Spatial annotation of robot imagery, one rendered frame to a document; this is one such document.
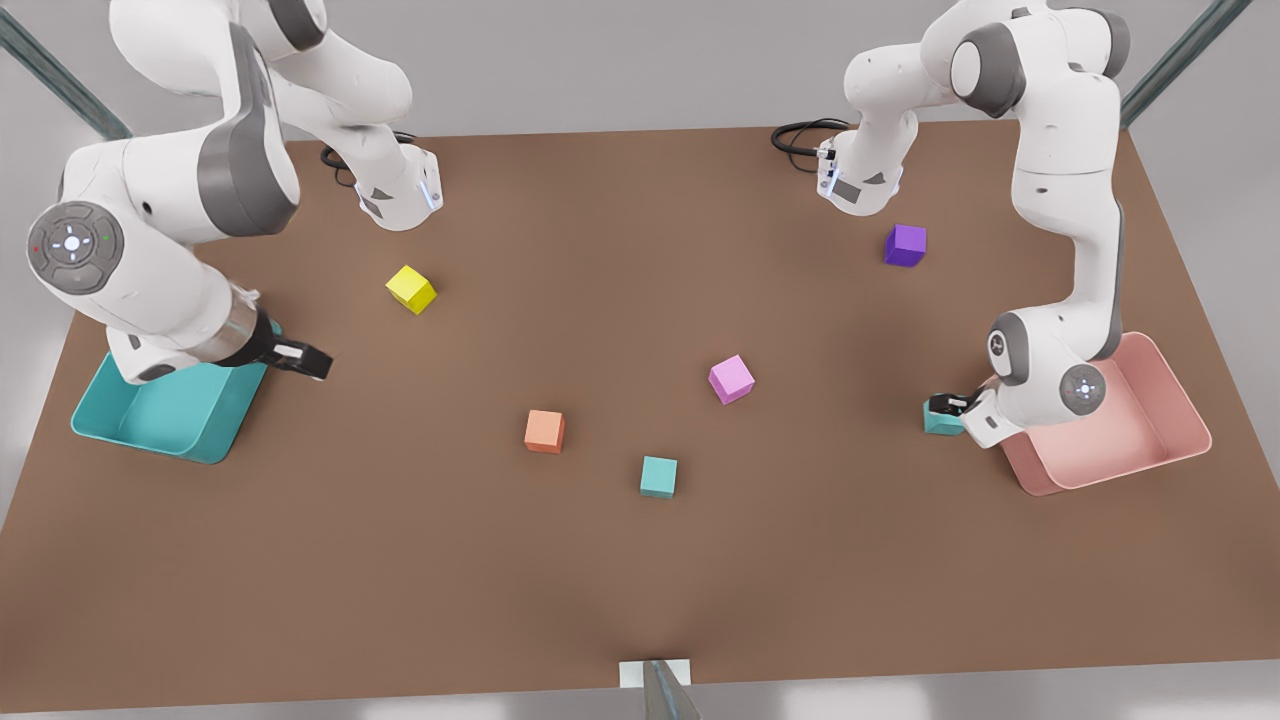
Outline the teal tray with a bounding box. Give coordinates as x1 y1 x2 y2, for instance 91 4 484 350
71 320 284 465

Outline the pink tray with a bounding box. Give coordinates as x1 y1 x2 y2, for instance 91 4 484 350
985 332 1213 498

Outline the black cable loop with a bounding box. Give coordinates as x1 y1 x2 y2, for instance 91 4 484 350
771 118 853 174
320 131 419 188

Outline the pink cube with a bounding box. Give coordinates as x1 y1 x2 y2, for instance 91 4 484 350
708 355 756 406

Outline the yellow cube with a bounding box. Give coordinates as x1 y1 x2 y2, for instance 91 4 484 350
386 265 438 316

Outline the silver frame post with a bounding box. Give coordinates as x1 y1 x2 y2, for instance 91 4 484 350
1119 0 1253 129
0 10 133 142
619 659 701 720

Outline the purple cube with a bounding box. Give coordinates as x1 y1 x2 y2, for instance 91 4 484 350
884 224 928 268

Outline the orange cube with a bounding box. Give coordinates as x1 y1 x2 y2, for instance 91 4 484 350
524 409 566 455

